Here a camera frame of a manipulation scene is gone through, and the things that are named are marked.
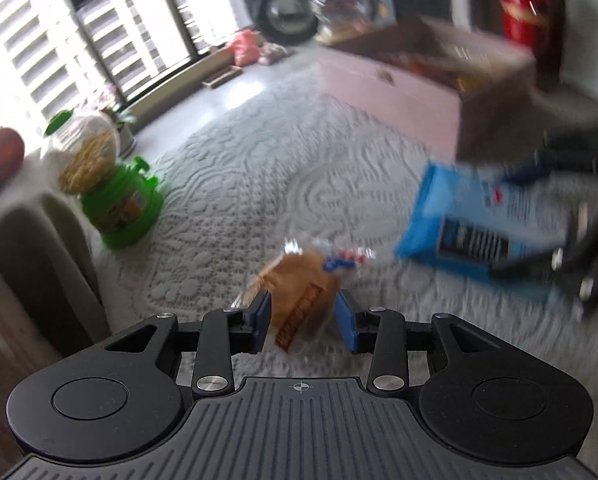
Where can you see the red pillow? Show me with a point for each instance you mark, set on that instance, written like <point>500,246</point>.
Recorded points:
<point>1,160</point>

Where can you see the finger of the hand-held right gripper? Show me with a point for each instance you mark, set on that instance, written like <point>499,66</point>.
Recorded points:
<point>574,260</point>
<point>529,170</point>

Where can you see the wooden tray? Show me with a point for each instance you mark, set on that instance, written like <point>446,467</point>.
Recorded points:
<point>221,79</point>

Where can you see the black round appliance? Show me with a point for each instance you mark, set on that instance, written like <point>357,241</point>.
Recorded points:
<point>286,10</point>

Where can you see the glass jar with red lid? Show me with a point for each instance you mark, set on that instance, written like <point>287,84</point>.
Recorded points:
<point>344,2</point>

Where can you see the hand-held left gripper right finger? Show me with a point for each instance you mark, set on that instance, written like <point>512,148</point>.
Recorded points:
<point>345,321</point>

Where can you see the red container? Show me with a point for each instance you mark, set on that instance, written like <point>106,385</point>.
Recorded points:
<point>521,12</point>

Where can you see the green candy dispenser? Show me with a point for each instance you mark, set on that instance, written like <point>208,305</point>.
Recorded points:
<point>111,190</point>

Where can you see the pink box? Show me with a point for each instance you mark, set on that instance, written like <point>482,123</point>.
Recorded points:
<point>409,95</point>

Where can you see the red plastic bag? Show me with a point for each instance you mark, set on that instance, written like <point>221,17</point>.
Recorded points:
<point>245,47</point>

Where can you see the black framed window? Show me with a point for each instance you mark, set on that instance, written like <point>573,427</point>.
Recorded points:
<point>104,25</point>

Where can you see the blue snack bag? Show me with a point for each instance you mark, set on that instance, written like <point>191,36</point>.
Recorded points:
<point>459,230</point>

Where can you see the brown pastry packet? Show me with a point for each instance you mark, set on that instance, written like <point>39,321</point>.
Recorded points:
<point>299,285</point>

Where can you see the beige sofa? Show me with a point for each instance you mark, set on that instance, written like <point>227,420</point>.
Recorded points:
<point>34,260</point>

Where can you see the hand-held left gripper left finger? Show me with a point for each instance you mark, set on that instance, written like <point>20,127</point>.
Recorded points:
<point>262,316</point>

